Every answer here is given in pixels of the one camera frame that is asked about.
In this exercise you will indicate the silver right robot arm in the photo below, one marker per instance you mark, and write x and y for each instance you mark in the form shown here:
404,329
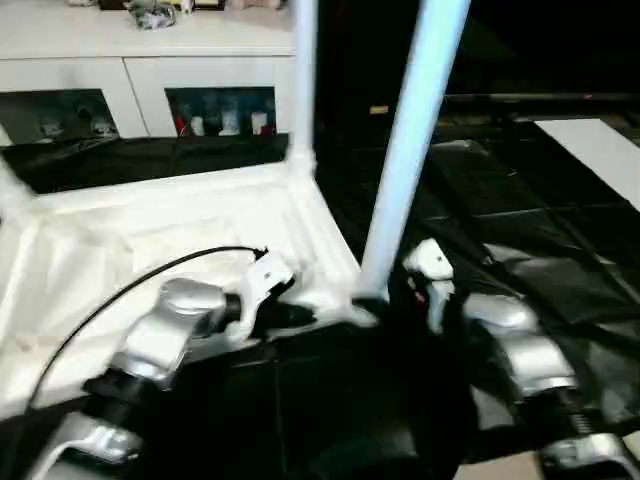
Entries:
520,350

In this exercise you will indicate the black work surface mat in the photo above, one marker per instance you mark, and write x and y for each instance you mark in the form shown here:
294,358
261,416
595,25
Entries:
540,260

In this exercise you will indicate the white plastic table top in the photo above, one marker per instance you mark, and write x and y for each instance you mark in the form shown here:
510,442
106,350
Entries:
150,220

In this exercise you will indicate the white glass-door cabinet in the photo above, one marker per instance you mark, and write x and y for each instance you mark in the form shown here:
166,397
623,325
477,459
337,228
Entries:
120,50

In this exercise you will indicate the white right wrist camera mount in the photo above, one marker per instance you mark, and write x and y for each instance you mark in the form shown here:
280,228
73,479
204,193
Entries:
430,265

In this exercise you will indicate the dark black cabinet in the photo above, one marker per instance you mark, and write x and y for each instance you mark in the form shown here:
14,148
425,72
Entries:
520,45

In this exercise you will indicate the small grey cabinet ornament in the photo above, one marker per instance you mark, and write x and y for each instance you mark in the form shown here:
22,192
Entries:
150,12

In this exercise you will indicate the white plastic table leg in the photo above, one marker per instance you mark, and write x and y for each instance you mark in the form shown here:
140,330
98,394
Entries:
302,80
415,130
8,190

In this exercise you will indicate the white flat side panel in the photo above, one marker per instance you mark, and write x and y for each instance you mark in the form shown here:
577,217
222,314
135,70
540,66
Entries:
595,155

